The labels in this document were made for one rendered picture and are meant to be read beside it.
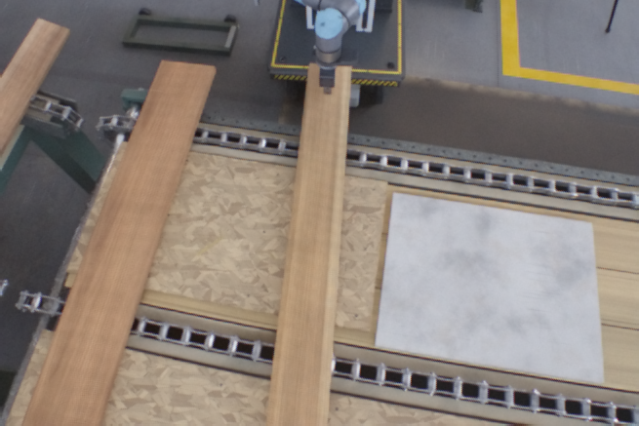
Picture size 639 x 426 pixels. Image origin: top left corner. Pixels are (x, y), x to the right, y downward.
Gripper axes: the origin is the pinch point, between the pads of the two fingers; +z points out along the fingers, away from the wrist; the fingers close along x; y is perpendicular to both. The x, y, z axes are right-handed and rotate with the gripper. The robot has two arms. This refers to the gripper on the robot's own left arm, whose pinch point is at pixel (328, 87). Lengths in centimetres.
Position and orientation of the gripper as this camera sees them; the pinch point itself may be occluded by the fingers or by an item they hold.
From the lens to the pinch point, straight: 155.2
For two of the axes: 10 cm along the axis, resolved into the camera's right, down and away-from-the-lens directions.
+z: 0.3, 4.6, 8.9
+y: -10.0, -0.7, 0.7
